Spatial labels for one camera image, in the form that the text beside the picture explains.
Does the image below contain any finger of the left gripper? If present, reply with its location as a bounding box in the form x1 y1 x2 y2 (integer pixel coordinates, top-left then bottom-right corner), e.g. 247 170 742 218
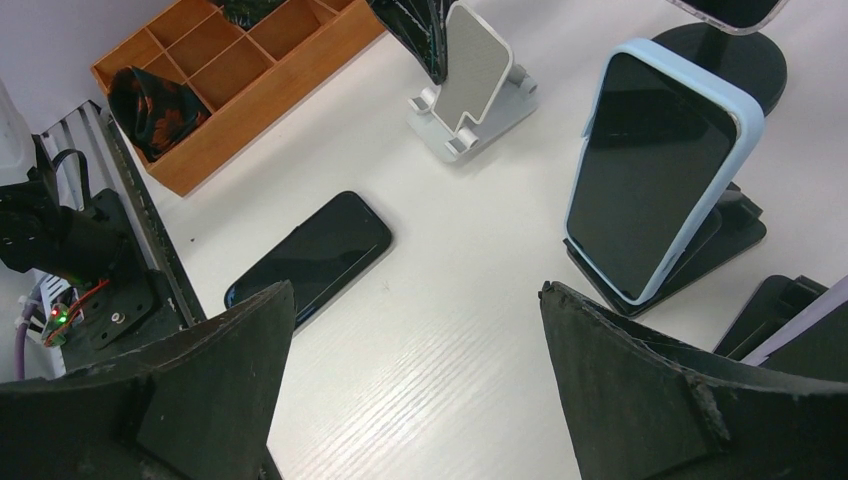
367 0 454 85

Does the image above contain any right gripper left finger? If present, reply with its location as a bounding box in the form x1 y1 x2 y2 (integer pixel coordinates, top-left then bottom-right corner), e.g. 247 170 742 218
1 282 296 479

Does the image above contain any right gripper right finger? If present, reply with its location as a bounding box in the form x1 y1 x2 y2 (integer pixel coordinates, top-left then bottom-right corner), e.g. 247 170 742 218
538 282 847 479

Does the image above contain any white folding phone stand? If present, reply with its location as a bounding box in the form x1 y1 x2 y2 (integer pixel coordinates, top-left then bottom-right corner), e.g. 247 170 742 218
407 1 538 163

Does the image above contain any lilac case phone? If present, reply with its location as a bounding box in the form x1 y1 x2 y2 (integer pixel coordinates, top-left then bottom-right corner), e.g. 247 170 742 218
741 278 847 383

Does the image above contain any black folding phone stand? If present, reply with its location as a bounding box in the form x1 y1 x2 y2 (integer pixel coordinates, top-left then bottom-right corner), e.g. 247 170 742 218
563 183 767 319

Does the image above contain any black phone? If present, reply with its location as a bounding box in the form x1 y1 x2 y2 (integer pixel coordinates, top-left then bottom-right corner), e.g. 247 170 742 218
223 191 393 327

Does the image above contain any light blue case phone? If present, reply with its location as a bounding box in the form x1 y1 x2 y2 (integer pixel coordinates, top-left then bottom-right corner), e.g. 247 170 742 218
564 38 765 305

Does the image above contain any pink case phone on stand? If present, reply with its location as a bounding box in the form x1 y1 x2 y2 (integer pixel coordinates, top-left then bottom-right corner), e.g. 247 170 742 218
668 0 788 36

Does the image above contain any black round base stand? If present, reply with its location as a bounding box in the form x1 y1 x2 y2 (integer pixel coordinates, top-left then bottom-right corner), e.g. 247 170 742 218
653 22 788 115

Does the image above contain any orange wooden organizer tray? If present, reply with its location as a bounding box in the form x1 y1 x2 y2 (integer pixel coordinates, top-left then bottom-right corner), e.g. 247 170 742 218
91 0 385 196

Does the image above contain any floral cloth roll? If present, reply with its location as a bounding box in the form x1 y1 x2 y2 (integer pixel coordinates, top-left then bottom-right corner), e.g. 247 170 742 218
107 66 210 163

